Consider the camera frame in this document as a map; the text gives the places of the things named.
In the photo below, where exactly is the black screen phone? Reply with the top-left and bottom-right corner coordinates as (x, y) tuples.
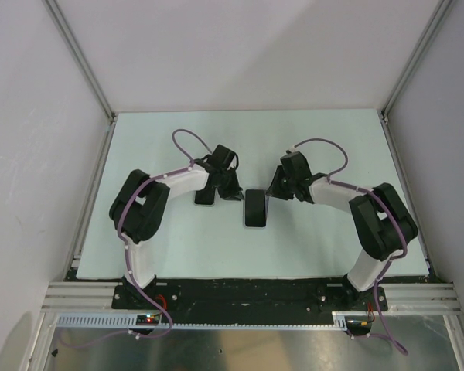
(193, 188), (216, 206)
(244, 188), (268, 227)

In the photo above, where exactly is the purple phone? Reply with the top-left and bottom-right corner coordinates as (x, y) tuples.
(243, 188), (271, 230)

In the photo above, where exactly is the clear phone case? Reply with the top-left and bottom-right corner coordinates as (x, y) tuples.
(193, 188), (217, 208)

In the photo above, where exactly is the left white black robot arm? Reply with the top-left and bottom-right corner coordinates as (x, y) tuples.
(109, 145), (244, 308)

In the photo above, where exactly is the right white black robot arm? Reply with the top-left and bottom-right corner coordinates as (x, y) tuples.
(267, 151), (418, 310)

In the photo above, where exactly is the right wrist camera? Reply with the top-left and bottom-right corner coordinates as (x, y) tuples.
(286, 146), (298, 154)

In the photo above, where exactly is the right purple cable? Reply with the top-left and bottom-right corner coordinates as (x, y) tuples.
(295, 138), (409, 287)

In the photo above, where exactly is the purple cable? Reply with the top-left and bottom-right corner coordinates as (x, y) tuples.
(118, 129), (213, 287)
(295, 138), (409, 287)

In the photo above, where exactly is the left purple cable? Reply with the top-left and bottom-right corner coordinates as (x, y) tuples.
(118, 129), (213, 287)

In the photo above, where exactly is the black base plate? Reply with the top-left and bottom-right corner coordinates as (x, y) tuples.
(111, 278), (388, 324)

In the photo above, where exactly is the aluminium front rail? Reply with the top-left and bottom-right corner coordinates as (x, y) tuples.
(42, 282), (462, 315)

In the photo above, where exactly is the white slotted cable duct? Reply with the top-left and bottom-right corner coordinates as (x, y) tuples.
(56, 312), (347, 331)

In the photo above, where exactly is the right aluminium frame post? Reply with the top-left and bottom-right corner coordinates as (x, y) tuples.
(380, 0), (456, 121)

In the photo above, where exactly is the aluminium frame post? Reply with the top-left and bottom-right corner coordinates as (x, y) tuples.
(380, 0), (456, 121)
(42, 0), (117, 121)

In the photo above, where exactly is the left aluminium frame post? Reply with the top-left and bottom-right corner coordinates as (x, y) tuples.
(42, 0), (117, 121)

